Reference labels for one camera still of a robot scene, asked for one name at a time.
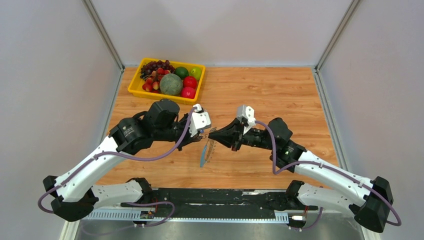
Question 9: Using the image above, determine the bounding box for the green netted melon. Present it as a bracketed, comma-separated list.
[159, 73, 183, 96]

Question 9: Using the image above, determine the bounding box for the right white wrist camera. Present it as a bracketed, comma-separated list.
[236, 104, 256, 135]

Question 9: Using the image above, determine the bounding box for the pink red apple lower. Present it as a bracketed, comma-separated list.
[180, 87, 196, 99]

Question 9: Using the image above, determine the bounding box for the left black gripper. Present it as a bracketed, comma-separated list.
[154, 112, 201, 151]

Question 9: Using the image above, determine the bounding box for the corner aluminium post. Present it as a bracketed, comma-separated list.
[315, 0, 362, 72]
[82, 0, 125, 73]

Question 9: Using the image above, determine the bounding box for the dark green lime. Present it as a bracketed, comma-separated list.
[173, 66, 190, 80]

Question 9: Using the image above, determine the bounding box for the left corner aluminium post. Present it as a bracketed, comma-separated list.
[82, 0, 125, 73]

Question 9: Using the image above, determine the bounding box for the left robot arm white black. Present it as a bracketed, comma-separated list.
[37, 99, 212, 222]

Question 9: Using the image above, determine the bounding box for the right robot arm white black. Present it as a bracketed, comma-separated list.
[208, 117, 402, 233]

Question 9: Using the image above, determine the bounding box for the dark purple grape bunch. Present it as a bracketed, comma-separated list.
[140, 60, 175, 79]

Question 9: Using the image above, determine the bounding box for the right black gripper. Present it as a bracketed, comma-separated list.
[208, 117, 277, 152]

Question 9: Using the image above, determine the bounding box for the red apple upper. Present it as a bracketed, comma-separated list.
[182, 76, 198, 89]

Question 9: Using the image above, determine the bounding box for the right corner aluminium post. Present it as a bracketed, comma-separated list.
[315, 0, 362, 72]

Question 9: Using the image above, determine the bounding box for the small red peaches cluster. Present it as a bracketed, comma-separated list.
[140, 67, 171, 93]

